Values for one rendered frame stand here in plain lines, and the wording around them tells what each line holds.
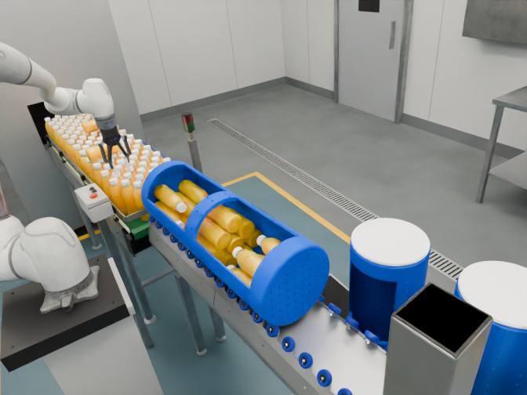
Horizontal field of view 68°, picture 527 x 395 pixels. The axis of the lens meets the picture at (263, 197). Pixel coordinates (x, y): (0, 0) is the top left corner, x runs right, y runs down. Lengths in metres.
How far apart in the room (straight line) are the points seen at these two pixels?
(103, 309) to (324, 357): 0.71
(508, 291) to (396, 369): 1.04
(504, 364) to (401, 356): 1.07
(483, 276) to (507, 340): 0.21
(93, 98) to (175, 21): 4.43
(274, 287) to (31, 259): 0.76
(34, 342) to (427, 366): 1.21
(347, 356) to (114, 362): 0.84
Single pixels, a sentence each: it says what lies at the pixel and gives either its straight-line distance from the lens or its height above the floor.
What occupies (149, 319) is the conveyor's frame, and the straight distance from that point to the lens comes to 2.77.
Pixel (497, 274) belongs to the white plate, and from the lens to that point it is 1.47.
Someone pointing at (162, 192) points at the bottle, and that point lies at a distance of 1.75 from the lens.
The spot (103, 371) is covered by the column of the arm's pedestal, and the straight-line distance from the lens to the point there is 1.64.
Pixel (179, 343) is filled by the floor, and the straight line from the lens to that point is 2.62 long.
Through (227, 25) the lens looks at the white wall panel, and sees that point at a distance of 6.51.
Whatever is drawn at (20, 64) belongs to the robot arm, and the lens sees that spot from 1.44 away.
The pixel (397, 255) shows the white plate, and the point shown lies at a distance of 1.46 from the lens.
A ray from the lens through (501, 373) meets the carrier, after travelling 1.48.
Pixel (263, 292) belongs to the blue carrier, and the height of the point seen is 1.15.
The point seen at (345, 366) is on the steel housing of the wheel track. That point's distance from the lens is 1.27.
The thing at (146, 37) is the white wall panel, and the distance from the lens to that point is 6.07.
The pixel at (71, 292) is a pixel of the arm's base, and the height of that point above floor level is 1.09.
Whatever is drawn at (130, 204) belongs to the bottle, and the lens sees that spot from 2.04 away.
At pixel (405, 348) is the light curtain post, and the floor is 1.67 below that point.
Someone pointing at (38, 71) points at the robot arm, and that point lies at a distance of 1.52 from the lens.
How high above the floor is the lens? 1.97
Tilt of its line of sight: 32 degrees down
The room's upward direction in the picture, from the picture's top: 7 degrees counter-clockwise
